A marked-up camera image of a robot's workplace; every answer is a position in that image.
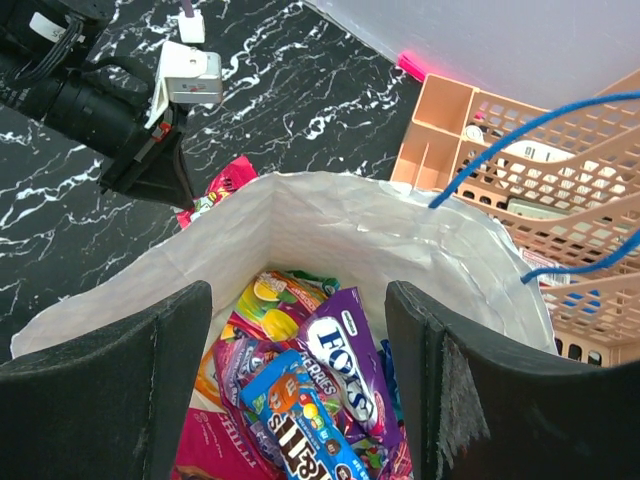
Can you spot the blue M&M's packet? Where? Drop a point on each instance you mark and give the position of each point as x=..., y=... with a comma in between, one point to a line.
x=284, y=398

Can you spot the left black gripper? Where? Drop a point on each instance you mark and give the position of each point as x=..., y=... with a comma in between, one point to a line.
x=86, y=107

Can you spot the peach plastic desk organizer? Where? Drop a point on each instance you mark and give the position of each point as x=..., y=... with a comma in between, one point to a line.
x=567, y=192

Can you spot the blue snack bag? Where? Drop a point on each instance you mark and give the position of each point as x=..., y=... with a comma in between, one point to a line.
x=385, y=356

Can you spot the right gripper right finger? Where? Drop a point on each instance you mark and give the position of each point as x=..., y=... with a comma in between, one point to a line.
x=478, y=405

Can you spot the orange Fox's fruits candy bag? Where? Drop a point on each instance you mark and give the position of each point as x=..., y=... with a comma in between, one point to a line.
x=272, y=307

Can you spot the purple Fox's berries candy bag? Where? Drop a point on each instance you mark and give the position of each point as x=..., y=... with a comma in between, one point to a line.
x=337, y=336

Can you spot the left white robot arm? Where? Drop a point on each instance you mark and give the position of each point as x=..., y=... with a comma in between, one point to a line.
x=46, y=76

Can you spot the magenta snack bag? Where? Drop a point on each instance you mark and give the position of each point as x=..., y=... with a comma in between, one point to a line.
x=211, y=447

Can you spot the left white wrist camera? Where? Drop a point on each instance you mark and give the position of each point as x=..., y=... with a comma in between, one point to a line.
x=185, y=75

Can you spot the blue checkered paper bag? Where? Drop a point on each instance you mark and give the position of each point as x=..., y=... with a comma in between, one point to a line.
x=364, y=232

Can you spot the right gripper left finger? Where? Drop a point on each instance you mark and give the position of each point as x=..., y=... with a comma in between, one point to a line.
x=110, y=404

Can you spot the small red candy packet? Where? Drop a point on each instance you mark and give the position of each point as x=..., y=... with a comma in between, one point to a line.
x=234, y=176

